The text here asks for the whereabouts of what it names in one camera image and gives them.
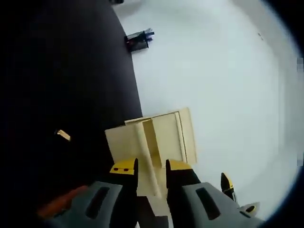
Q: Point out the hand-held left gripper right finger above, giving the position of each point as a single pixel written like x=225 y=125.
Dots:
x=221 y=213

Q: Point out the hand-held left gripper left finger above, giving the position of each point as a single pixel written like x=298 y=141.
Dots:
x=78 y=211

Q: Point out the cream wooden drawer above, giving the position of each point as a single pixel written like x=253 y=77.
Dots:
x=166 y=135
x=121 y=145

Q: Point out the small gold cosmetic stick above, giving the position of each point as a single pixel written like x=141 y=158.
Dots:
x=64 y=135

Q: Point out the person's left hand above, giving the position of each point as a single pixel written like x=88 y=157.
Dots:
x=61 y=200

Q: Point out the bunch of coloured pens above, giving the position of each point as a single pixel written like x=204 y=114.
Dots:
x=149 y=35

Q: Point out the black mesh pen holder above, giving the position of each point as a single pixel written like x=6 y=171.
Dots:
x=136 y=42

